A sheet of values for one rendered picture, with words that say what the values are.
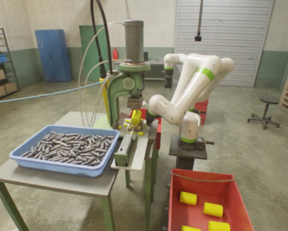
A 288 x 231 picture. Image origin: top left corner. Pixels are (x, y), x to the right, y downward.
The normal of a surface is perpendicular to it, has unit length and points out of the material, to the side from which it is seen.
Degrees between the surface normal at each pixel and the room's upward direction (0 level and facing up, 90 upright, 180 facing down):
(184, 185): 90
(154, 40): 90
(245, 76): 90
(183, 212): 0
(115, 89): 90
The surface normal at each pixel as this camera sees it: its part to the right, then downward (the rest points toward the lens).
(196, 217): 0.00, -0.90
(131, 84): -0.14, 0.42
